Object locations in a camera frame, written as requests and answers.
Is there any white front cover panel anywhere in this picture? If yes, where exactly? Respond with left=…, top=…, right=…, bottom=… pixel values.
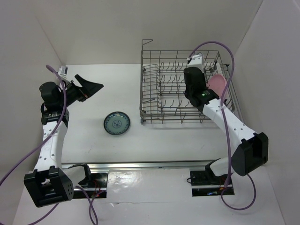
left=106, top=169, right=192, bottom=203

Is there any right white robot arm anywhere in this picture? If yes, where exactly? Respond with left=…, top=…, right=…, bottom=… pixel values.
left=184, top=67, right=269, bottom=184

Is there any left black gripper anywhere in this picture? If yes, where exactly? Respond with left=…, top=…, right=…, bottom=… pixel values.
left=59, top=74, right=103, bottom=107

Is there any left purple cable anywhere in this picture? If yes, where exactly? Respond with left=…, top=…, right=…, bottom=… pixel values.
left=0, top=65, right=104, bottom=225

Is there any purple cable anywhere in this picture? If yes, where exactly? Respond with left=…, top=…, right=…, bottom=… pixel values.
left=0, top=65, right=104, bottom=225
left=192, top=41, right=257, bottom=210

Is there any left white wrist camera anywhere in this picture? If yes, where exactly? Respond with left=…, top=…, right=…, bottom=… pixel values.
left=58, top=66, right=68, bottom=76

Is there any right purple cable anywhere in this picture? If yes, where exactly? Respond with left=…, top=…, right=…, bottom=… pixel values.
left=192, top=41, right=257, bottom=210

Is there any grey wire dish rack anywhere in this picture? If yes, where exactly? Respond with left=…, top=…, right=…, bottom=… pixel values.
left=139, top=39, right=242, bottom=124

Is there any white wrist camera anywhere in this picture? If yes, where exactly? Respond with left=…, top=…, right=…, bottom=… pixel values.
left=187, top=52, right=204, bottom=73
left=58, top=66, right=68, bottom=76

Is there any metal base rail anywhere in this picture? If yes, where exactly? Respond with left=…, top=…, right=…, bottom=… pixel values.
left=61, top=159, right=221, bottom=171

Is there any pink plate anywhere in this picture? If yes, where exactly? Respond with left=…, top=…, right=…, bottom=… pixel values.
left=207, top=74, right=227, bottom=97

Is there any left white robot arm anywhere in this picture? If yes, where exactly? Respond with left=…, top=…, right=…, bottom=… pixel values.
left=24, top=75, right=103, bottom=207

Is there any teal blue floral plate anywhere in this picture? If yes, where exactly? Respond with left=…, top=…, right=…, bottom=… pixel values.
left=104, top=111, right=131, bottom=135

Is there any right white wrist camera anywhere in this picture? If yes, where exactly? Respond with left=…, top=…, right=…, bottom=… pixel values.
left=187, top=52, right=204, bottom=73

